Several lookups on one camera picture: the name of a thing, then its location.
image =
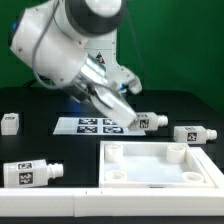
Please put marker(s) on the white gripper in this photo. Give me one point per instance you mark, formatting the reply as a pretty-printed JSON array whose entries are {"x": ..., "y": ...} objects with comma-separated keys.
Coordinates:
[{"x": 112, "y": 105}]

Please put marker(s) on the paper sheet with tags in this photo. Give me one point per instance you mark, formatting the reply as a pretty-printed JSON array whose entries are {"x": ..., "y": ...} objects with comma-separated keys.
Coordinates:
[{"x": 91, "y": 126}]

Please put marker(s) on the white square tabletop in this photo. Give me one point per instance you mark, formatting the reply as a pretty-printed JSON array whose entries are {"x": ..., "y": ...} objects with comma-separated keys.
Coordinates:
[{"x": 126, "y": 164}]

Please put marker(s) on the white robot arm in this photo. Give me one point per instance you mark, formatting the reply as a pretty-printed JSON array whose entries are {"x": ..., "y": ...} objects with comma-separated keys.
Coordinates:
[{"x": 70, "y": 42}]

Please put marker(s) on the white L-shaped obstacle wall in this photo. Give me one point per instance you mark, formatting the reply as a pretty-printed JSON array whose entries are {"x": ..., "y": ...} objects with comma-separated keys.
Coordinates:
[{"x": 87, "y": 202}]

